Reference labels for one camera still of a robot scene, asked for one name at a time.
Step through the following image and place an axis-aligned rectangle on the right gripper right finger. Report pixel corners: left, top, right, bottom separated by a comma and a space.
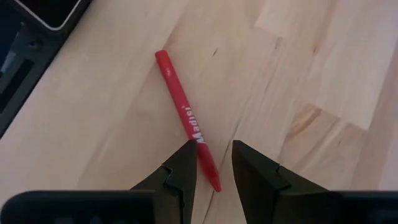
231, 139, 328, 224

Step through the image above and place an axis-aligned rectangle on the black white-trimmed camera box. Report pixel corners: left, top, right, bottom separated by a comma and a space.
11, 0, 83, 31

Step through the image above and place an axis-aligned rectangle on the red crayon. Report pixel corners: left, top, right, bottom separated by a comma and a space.
154, 49, 223, 193

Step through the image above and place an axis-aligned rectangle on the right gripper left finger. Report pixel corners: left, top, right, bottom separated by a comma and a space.
130, 139, 198, 224

